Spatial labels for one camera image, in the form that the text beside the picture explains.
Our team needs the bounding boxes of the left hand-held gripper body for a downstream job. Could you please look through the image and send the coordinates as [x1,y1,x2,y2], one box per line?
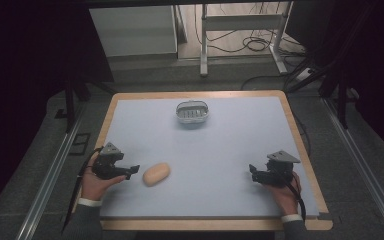
[91,142,130,181]

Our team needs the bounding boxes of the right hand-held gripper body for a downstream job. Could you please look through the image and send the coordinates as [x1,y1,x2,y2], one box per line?
[252,150,302,188]

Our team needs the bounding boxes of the tan bread roll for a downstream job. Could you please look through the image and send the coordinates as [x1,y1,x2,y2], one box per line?
[142,162,171,188]

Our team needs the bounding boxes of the person's left hand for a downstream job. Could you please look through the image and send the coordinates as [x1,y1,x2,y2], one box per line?
[80,155,127,202]

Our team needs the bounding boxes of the person's right hand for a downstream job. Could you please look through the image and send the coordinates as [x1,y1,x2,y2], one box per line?
[263,171,302,217]

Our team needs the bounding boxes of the pale blue table mat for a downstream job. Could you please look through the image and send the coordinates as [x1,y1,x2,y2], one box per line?
[99,95,320,220]

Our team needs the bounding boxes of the black stand leg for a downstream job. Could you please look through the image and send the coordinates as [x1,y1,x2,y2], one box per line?
[319,74,351,130]
[54,78,91,134]

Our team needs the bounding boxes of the white power strip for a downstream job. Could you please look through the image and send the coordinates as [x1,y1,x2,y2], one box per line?
[295,67,314,82]

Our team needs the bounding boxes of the grey cabinet panel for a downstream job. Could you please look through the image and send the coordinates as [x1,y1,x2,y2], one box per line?
[89,5,178,58]

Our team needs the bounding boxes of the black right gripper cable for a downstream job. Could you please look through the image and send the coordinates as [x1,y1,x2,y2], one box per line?
[277,168,307,223]

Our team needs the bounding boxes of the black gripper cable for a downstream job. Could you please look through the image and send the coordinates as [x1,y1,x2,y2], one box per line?
[60,146,105,233]
[277,168,307,223]

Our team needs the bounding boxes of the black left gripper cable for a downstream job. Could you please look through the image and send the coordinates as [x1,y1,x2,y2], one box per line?
[60,146,105,233]

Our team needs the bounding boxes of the aluminium rail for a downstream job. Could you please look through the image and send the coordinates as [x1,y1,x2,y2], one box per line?
[15,105,87,240]
[323,98,384,240]

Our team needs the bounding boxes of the black floor cables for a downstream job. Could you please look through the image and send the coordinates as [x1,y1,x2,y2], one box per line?
[194,2,309,92]

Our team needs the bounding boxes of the white metal stand frame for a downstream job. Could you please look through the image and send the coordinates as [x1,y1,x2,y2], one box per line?
[199,1,294,78]

